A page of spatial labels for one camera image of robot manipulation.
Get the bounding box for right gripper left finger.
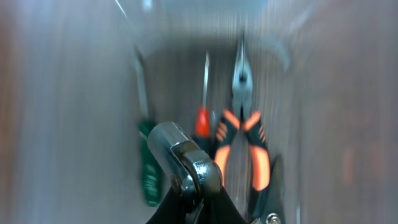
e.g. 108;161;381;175
146;187;186;224

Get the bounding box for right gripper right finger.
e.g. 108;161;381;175
200;187;247;224

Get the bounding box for green handled screwdriver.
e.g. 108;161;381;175
132;47;163;207

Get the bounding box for small silver wrench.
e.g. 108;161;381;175
147;121;222;214

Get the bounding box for red handled snips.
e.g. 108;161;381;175
247;154;285;224

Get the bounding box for black red screwdriver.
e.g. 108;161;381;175
192;51;215;158

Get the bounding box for orange black long-nose pliers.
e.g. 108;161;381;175
215;35;271;192

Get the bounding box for clear plastic container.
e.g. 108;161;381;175
1;1;397;223

